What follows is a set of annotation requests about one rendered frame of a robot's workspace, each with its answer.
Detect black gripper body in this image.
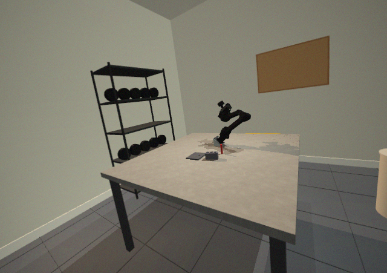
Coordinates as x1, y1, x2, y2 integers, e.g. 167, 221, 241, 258
218, 101, 224, 110

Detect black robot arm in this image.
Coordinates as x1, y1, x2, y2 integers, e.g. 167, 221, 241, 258
217, 103, 251, 144

